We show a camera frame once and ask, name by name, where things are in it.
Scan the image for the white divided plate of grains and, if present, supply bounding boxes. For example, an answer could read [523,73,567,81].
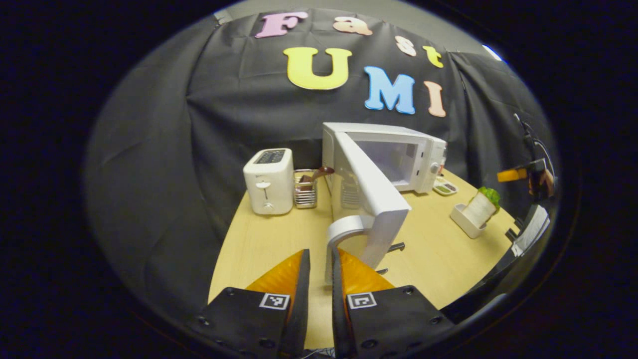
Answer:
[432,177,459,197]

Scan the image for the metal mesh utensil holder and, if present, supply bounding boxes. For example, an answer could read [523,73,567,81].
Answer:
[293,169,319,209]

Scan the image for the brown spoon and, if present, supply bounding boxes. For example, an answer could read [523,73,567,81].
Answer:
[299,166,336,193]

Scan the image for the white toaster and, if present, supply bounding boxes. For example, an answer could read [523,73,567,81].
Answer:
[242,148,295,216]

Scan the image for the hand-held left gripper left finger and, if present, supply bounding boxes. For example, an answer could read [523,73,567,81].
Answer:
[191,249,311,359]

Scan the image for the white microwave oven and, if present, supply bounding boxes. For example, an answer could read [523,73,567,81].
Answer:
[321,122,448,285]

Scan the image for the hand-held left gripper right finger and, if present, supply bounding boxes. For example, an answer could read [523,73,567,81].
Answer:
[331,247,456,359]

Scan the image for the sandwich with lettuce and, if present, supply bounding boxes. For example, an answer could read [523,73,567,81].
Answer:
[468,186,501,229]

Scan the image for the white paper sheet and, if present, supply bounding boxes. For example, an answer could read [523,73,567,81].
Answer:
[512,203,551,258]

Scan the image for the black backdrop cloth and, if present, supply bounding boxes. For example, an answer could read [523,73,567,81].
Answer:
[84,7,560,322]

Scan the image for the white ribbed tray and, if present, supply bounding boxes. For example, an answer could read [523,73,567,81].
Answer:
[449,201,487,239]

